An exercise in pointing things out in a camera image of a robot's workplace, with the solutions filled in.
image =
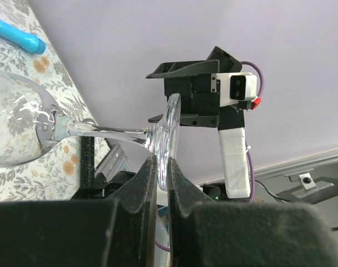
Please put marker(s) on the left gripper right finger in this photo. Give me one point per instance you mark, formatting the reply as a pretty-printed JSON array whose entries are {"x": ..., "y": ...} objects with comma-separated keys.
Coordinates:
[{"x": 204, "y": 232}]

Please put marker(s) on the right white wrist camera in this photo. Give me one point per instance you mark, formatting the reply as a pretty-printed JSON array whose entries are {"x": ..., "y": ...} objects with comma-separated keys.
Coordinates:
[{"x": 234, "y": 87}]

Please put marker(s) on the clear wine glass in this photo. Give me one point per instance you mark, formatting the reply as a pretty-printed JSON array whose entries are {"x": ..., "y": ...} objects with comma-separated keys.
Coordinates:
[{"x": 74, "y": 130}]

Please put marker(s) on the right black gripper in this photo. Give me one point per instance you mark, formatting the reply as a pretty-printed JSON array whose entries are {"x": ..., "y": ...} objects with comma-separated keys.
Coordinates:
[{"x": 200, "y": 104}]

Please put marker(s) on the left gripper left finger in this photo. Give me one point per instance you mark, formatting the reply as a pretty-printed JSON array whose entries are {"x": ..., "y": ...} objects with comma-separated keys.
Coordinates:
[{"x": 116, "y": 231}]

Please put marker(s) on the floral tablecloth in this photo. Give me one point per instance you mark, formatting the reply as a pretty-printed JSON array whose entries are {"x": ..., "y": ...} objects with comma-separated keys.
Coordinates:
[{"x": 54, "y": 175}]

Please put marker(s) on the blue cylinder toy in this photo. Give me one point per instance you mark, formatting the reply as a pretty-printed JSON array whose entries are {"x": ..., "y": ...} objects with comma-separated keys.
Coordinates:
[{"x": 29, "y": 42}]

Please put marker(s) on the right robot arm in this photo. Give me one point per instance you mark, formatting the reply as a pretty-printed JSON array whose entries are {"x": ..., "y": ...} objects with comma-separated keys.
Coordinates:
[{"x": 234, "y": 155}]

